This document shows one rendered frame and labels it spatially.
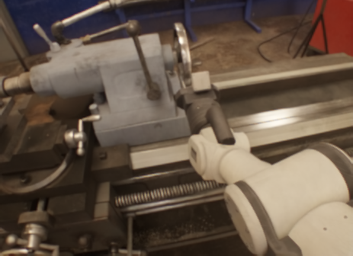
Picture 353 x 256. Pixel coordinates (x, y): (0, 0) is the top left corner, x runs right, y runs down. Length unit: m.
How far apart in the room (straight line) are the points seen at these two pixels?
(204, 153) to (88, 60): 0.50
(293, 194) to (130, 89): 0.63
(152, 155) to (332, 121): 0.70
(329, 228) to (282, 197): 0.05
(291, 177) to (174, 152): 0.61
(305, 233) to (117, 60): 0.66
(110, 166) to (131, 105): 0.21
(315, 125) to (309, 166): 0.74
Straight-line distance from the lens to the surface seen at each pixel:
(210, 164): 0.41
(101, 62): 0.76
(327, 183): 0.26
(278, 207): 0.23
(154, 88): 0.73
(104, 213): 0.80
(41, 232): 0.77
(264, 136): 0.90
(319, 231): 0.23
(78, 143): 0.75
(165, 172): 0.87
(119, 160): 0.80
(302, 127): 0.97
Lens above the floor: 1.48
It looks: 44 degrees down
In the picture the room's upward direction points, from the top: 7 degrees counter-clockwise
